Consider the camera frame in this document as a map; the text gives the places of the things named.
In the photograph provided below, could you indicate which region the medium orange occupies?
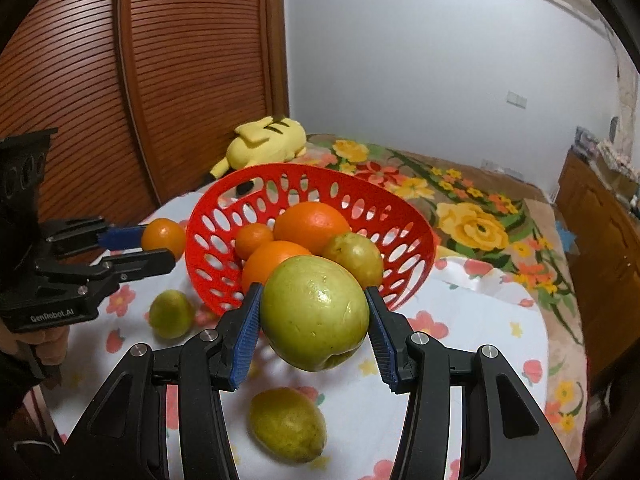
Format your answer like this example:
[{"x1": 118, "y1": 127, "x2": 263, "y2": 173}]
[
  {"x1": 140, "y1": 218, "x2": 187, "y2": 261},
  {"x1": 234, "y1": 223, "x2": 275, "y2": 260}
]

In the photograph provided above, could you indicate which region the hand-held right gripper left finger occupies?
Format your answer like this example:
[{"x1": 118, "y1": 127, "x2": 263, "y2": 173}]
[{"x1": 70, "y1": 282, "x2": 266, "y2": 480}]

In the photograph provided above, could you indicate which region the green apple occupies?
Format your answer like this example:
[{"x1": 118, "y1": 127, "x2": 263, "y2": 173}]
[
  {"x1": 321, "y1": 232, "x2": 385, "y2": 288},
  {"x1": 259, "y1": 255, "x2": 371, "y2": 372},
  {"x1": 149, "y1": 290, "x2": 196, "y2": 339}
]

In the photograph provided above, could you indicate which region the white wall outlet strip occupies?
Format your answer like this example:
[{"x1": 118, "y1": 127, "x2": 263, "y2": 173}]
[{"x1": 480, "y1": 159, "x2": 523, "y2": 178}]

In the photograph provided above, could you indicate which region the wooden cabinet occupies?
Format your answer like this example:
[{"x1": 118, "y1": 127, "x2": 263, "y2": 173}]
[{"x1": 555, "y1": 150, "x2": 640, "y2": 361}]

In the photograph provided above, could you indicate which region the wooden louvred wardrobe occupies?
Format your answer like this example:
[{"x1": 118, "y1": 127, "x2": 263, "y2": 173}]
[{"x1": 0, "y1": 0, "x2": 292, "y2": 281}]

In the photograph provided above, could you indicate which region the floral blanket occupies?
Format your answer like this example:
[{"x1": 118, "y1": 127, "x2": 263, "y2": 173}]
[{"x1": 300, "y1": 132, "x2": 593, "y2": 441}]

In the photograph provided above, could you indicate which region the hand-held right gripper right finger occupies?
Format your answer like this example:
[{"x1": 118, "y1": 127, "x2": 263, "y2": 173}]
[{"x1": 364, "y1": 286, "x2": 578, "y2": 480}]

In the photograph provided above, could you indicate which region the yellow green lemon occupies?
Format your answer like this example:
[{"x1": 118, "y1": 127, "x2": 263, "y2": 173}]
[{"x1": 248, "y1": 387, "x2": 328, "y2": 464}]

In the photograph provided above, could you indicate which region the person's left hand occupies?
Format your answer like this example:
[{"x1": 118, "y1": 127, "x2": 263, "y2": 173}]
[{"x1": 0, "y1": 317, "x2": 70, "y2": 378}]

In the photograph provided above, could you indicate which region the cream curtain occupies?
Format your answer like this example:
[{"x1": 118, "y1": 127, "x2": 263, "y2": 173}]
[{"x1": 612, "y1": 35, "x2": 638, "y2": 146}]

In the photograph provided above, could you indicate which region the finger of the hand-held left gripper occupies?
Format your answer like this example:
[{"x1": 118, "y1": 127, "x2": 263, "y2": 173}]
[
  {"x1": 45, "y1": 216, "x2": 147, "y2": 257},
  {"x1": 75, "y1": 248, "x2": 176, "y2": 291}
]

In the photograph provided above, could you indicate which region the red perforated plastic basket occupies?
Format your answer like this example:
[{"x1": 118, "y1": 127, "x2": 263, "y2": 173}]
[{"x1": 184, "y1": 162, "x2": 437, "y2": 317}]

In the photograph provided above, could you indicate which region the white floral tablecloth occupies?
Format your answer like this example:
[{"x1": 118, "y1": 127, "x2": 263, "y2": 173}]
[{"x1": 30, "y1": 192, "x2": 551, "y2": 480}]

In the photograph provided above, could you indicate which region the large orange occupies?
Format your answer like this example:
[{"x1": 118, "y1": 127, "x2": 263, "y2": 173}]
[
  {"x1": 241, "y1": 240, "x2": 313, "y2": 293},
  {"x1": 273, "y1": 202, "x2": 352, "y2": 256}
]

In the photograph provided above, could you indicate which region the yellow plush toy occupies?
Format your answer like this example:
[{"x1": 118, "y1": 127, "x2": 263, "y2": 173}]
[{"x1": 202, "y1": 116, "x2": 307, "y2": 196}]

